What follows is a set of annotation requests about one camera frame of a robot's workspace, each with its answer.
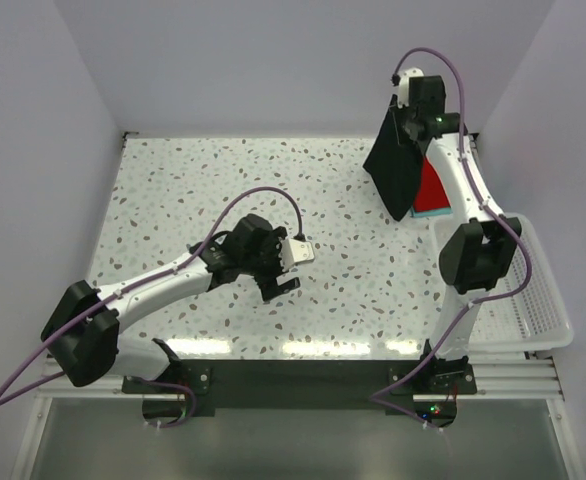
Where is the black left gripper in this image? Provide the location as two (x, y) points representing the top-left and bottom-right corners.
(241, 227), (299, 300)

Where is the black t shirt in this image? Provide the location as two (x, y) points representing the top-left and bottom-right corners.
(363, 105), (424, 221)

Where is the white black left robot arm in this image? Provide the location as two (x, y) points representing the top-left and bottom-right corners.
(41, 214), (315, 392)

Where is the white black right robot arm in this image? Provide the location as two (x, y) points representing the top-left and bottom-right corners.
(392, 68), (521, 393)

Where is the folded red t shirt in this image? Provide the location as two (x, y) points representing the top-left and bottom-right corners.
(413, 158), (450, 214)

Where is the folded teal t shirt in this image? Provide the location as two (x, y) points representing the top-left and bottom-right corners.
(410, 208), (452, 218)

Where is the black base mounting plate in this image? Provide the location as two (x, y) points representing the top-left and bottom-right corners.
(122, 359), (477, 426)

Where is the white plastic basket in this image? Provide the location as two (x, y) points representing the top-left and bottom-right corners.
(429, 213), (574, 354)

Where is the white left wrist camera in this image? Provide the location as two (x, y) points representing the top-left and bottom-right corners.
(279, 238), (315, 272)

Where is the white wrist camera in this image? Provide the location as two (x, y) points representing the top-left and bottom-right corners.
(279, 238), (315, 272)
(391, 68), (424, 107)

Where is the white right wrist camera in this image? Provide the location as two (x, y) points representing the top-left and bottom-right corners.
(391, 68), (424, 107)

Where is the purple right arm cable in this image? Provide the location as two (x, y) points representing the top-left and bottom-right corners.
(371, 47), (533, 426)

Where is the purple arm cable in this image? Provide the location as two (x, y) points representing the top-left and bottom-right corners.
(0, 186), (307, 429)
(371, 47), (533, 426)

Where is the aluminium rail frame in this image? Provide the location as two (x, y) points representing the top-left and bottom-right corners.
(10, 130), (582, 480)

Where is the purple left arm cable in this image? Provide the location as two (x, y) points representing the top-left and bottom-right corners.
(0, 186), (307, 429)

